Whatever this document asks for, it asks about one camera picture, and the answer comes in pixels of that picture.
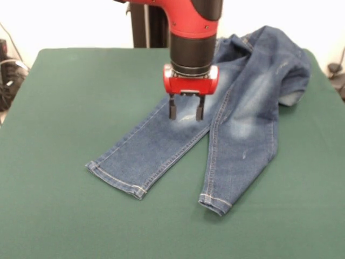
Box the black equipment pile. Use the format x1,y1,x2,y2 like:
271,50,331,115
0,39,29,111

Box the black support column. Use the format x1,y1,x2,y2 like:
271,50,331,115
131,0,170,49

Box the blue denim jeans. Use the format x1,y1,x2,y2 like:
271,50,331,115
85,25,312,216

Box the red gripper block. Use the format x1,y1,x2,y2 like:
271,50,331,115
162,64,219,121

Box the dark green table cloth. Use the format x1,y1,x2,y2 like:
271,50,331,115
0,47,345,259

